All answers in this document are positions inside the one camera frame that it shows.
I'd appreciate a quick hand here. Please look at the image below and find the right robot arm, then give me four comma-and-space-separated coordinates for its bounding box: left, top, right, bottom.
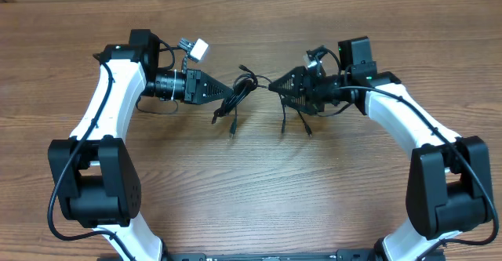
269, 37, 500, 260

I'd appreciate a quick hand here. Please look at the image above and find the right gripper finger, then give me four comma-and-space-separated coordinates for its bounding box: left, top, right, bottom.
282, 96, 316, 115
268, 67, 308, 96

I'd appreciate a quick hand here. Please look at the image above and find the black USB cable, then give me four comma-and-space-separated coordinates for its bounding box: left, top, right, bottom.
210, 64, 262, 139

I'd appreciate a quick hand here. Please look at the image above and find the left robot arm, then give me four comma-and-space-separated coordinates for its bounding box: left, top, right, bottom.
47, 29, 232, 260

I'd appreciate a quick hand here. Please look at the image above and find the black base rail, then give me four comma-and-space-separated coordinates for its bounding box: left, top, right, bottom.
160, 249, 386, 261

